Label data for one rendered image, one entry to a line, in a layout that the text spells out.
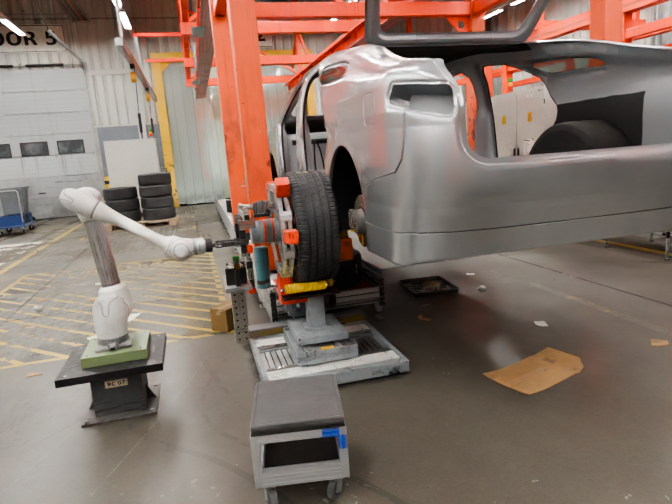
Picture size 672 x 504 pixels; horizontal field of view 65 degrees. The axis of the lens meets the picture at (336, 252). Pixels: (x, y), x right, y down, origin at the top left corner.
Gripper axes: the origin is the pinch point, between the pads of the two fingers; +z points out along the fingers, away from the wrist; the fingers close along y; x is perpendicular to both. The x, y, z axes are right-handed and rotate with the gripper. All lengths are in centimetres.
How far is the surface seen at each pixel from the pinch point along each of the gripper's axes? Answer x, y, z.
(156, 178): 17, -840, -97
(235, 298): -50, -70, -4
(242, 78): 94, -57, 15
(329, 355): -70, 11, 41
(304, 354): -67, 11, 27
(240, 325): -70, -70, -3
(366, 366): -75, 24, 59
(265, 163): 41, -57, 24
